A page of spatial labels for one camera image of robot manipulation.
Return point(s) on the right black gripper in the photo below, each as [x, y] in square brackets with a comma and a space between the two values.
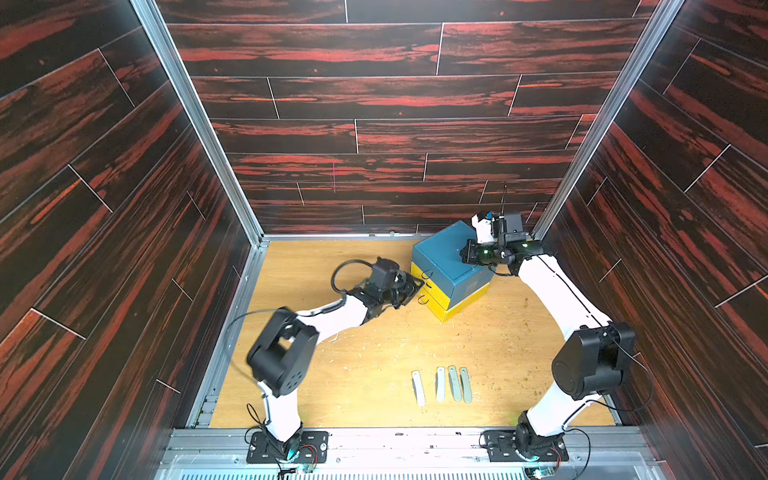
[475, 252]

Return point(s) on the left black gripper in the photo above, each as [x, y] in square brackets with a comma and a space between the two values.
[409, 289]

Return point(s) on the teal yellow drawer cabinet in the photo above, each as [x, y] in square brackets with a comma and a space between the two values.
[449, 284]

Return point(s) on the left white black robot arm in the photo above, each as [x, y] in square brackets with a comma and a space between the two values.
[280, 357]

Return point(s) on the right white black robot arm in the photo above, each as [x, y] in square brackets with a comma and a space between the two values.
[594, 360]

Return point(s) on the green fruit knife middle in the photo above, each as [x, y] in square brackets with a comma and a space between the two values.
[455, 383]

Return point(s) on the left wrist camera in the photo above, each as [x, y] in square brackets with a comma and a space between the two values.
[384, 273]

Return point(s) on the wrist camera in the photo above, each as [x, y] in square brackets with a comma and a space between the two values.
[495, 227]
[384, 273]

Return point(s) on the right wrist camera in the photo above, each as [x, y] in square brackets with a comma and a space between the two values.
[495, 227]

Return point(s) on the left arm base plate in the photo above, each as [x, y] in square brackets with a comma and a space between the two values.
[305, 447]

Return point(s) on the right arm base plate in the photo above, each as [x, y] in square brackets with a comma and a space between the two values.
[522, 446]

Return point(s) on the aluminium front rail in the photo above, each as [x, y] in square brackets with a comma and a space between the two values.
[412, 453]

